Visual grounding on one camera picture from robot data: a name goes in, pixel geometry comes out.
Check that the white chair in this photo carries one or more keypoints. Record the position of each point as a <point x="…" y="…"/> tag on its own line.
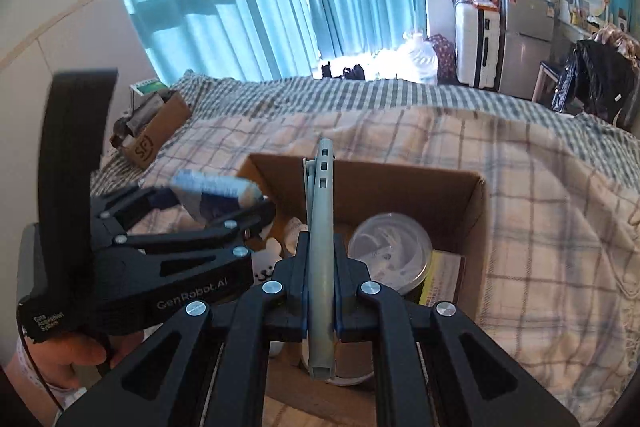
<point x="545" y="79"/>

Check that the person's left hand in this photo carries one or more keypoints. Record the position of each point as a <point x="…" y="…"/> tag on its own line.
<point x="65" y="354"/>

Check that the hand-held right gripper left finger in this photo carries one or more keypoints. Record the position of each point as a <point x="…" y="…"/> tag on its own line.
<point x="297" y="297"/>

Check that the white suitcase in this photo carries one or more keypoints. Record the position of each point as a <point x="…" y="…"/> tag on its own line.
<point x="470" y="42"/>

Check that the small brown cardboard box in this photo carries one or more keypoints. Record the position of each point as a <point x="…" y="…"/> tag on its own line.
<point x="160" y="132"/>

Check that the white plush toy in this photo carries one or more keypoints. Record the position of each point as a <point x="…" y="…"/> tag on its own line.
<point x="272" y="262"/>

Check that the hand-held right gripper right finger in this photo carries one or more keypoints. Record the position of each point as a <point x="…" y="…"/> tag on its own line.
<point x="342" y="302"/>

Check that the light blue packet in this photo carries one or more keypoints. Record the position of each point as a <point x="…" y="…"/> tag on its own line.
<point x="210" y="187"/>

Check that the grey case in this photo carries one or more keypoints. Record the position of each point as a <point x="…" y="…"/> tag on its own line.
<point x="320" y="257"/>

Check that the silver refrigerator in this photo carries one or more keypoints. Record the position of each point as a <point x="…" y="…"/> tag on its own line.
<point x="527" y="42"/>

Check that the black jacket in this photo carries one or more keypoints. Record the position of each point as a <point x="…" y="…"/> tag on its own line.
<point x="595" y="82"/>

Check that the beige plaid blanket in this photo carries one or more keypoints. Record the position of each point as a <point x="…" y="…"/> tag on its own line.
<point x="540" y="232"/>

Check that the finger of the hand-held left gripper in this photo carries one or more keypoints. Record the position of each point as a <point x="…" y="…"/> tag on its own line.
<point x="130" y="207"/>
<point x="220" y="227"/>

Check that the dark floral bag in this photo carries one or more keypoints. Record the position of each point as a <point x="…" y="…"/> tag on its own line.
<point x="442" y="57"/>

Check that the yellow paper box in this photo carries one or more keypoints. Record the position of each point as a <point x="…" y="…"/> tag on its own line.
<point x="442" y="277"/>

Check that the clear water jug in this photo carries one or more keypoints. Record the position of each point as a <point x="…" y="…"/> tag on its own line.
<point x="420" y="59"/>

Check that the large cardboard box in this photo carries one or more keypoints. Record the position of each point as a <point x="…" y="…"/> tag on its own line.
<point x="400" y="187"/>

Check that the clear round plastic container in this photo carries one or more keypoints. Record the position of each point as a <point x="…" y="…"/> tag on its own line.
<point x="390" y="247"/>

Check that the green and white box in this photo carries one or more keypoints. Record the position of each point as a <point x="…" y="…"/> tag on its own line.
<point x="146" y="87"/>

